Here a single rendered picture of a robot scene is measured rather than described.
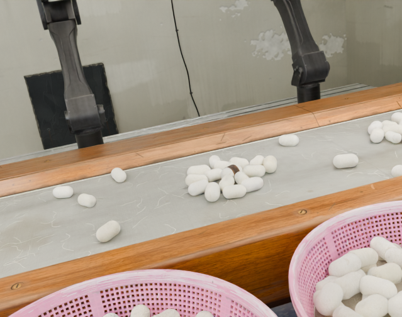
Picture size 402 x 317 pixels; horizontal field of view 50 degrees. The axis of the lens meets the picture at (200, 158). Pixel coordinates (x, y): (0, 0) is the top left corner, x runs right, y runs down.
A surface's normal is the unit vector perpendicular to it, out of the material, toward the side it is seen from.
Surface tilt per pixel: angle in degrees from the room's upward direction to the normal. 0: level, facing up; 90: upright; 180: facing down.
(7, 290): 0
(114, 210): 0
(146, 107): 90
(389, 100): 45
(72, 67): 60
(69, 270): 0
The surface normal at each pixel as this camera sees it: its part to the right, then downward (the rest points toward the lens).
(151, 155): 0.08, -0.45
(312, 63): 0.18, -0.22
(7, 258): -0.14, -0.93
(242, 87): 0.29, 0.29
